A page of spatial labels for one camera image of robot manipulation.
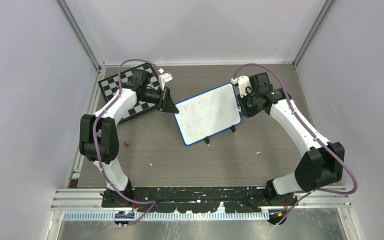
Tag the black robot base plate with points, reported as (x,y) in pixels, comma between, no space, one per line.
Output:
(198,200)

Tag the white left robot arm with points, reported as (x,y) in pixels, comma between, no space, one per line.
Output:
(98,137)

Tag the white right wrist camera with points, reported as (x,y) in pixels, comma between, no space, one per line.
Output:
(243,85)

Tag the blue framed whiteboard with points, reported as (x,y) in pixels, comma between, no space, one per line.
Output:
(207,114)

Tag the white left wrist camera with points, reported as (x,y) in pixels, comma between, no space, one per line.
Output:
(163,78)

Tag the black white chessboard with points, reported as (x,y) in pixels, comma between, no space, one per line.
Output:
(124,93)

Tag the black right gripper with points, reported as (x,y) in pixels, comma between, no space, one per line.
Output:
(246,112)

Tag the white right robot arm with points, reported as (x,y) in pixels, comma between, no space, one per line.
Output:
(319,165)

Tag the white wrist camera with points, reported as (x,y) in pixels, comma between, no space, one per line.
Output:
(243,85)
(163,78)

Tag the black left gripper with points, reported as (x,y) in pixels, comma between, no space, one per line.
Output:
(167,105)

